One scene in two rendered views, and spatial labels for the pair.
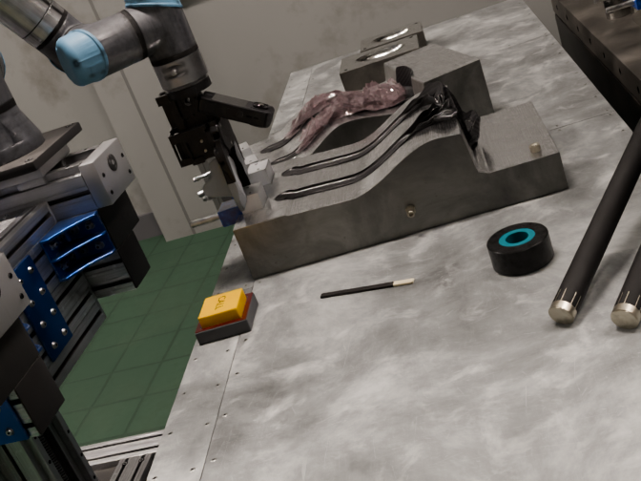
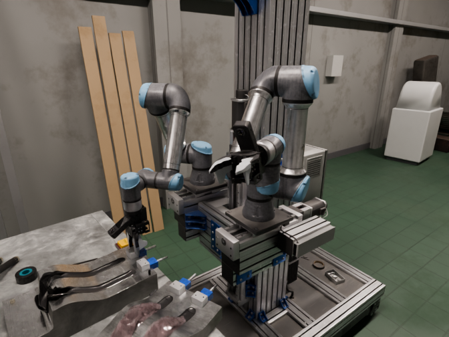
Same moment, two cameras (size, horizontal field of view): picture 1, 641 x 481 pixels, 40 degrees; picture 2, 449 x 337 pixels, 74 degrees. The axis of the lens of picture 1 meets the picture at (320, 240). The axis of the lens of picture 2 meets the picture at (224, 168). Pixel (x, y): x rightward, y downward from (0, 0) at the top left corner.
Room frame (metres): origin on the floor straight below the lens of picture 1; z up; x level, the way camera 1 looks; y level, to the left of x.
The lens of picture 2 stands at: (2.35, -0.55, 1.69)
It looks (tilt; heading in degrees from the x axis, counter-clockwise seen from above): 19 degrees down; 128
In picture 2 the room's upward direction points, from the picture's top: straight up
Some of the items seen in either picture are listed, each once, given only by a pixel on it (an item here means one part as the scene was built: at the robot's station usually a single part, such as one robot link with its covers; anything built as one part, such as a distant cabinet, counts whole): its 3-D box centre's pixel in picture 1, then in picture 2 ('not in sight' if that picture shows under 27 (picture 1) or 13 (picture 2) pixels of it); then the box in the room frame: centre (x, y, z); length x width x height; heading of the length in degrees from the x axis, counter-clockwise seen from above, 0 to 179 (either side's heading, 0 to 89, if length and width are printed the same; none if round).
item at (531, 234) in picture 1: (520, 248); (26, 275); (1.01, -0.24, 0.82); 0.08 x 0.08 x 0.04
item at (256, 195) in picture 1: (228, 213); (142, 251); (1.36, 0.12, 0.89); 0.13 x 0.05 x 0.05; 78
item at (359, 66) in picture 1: (382, 66); not in sight; (2.14, -0.30, 0.83); 0.20 x 0.15 x 0.07; 78
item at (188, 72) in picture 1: (181, 72); (132, 204); (1.35, 0.10, 1.13); 0.08 x 0.08 x 0.05
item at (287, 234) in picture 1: (390, 166); (83, 288); (1.35, -0.15, 0.87); 0.50 x 0.26 x 0.14; 78
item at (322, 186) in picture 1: (372, 139); (86, 277); (1.36, -0.14, 0.92); 0.35 x 0.16 x 0.09; 78
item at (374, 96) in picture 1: (342, 104); (143, 327); (1.71, -0.14, 0.90); 0.26 x 0.18 x 0.08; 95
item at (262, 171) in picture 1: (237, 188); (154, 262); (1.46, 0.10, 0.89); 0.13 x 0.05 x 0.05; 78
